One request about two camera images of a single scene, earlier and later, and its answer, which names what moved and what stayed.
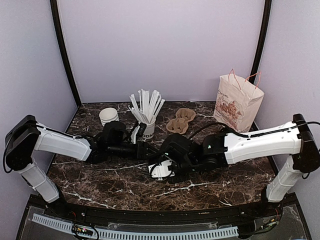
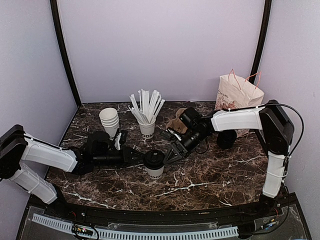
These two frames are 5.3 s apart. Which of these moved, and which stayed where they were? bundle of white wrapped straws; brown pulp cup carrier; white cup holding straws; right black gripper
Moved: right black gripper
Stayed: bundle of white wrapped straws; brown pulp cup carrier; white cup holding straws
